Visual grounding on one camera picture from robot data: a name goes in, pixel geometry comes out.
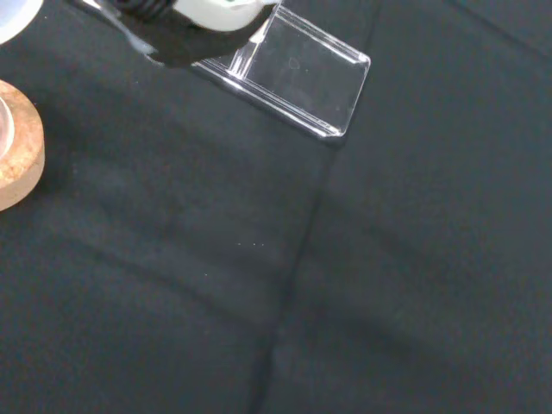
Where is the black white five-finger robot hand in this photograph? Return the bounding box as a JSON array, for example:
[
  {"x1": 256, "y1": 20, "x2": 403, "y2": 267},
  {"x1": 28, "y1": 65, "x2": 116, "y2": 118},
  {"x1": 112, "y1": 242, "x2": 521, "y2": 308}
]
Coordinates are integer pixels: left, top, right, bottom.
[{"x1": 75, "y1": 0, "x2": 282, "y2": 70}]

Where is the brown cork ring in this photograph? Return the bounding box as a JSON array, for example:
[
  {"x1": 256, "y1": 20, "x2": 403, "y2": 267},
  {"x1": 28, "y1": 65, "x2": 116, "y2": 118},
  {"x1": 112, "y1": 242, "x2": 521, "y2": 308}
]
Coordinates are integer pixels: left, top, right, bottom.
[{"x1": 0, "y1": 78, "x2": 47, "y2": 213}]

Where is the translucent plastic funnel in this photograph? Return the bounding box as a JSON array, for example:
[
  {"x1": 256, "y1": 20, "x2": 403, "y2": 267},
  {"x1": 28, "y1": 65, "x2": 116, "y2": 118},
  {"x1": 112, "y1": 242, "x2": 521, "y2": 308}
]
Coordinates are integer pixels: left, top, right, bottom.
[{"x1": 0, "y1": 0, "x2": 45, "y2": 45}]

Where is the clear acrylic funnel stand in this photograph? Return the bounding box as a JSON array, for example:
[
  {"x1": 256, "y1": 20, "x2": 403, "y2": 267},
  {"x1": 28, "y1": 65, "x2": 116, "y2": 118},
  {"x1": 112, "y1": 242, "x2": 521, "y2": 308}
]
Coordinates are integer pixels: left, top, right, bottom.
[{"x1": 191, "y1": 0, "x2": 373, "y2": 139}]

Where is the black bench cloth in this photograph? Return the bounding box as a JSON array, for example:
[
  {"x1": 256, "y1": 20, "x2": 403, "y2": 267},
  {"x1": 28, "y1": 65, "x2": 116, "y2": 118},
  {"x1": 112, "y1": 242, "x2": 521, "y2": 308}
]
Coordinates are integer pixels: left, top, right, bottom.
[{"x1": 0, "y1": 0, "x2": 552, "y2": 414}]

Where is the clear glass round-bottom flask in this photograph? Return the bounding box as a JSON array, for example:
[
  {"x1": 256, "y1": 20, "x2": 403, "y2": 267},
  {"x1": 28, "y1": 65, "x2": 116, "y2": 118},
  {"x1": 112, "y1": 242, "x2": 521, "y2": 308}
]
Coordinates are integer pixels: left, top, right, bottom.
[{"x1": 0, "y1": 96, "x2": 17, "y2": 159}]

